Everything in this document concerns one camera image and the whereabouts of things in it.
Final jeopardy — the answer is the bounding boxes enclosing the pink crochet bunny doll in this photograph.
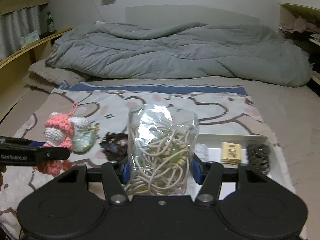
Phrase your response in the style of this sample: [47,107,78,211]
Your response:
[34,102,89,176]

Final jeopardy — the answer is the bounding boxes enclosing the dark brown crochet pouch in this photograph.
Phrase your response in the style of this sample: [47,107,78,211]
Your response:
[100,133,128,162]

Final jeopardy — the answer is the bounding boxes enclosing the yellow tissue pack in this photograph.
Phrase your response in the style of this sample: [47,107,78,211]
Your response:
[221,142,242,165]

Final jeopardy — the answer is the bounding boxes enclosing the blue floral satin pouch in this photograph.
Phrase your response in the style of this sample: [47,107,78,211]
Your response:
[72,123,100,154]

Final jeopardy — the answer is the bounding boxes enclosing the clear bag of cords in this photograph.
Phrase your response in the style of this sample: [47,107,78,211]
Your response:
[125,105,200,196]

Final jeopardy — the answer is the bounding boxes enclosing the dark brown hair claw clip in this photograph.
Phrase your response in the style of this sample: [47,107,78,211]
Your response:
[246,144,270,174]

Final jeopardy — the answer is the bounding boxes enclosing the person's left hand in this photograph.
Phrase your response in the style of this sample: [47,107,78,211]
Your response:
[0,165,7,189]

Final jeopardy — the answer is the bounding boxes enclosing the white grey yarn ball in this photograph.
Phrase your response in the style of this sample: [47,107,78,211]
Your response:
[194,144,209,163]

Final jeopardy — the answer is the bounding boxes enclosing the white shallow cardboard box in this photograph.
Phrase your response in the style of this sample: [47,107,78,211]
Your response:
[192,133,297,202]

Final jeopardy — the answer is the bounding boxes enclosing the beige folded fleece blanket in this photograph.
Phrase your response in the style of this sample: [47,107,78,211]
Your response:
[23,60,90,93]

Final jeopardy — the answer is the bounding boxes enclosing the wooden bedside shelf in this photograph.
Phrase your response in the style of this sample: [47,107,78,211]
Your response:
[0,28,71,119]

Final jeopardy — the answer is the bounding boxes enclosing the tissue box on shelf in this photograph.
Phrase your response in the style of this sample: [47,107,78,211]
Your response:
[20,30,40,48]

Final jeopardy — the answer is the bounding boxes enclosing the dark glass bottle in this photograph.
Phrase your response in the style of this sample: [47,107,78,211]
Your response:
[47,11,56,33]

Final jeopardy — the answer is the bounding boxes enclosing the grey corrugated curtain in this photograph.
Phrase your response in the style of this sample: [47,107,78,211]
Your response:
[0,6,40,60]

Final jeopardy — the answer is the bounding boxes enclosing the grey quilted duvet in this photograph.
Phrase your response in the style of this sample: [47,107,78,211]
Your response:
[46,22,313,87]

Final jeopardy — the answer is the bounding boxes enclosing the pink clothes in wardrobe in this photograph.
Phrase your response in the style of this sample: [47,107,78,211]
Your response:
[279,17,319,34]

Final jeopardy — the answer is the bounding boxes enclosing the open wooden wardrobe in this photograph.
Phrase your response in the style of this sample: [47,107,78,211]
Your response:
[279,3,319,94]

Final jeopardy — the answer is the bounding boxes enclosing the white charger cable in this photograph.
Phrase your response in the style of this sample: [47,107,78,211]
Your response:
[88,0,108,26]

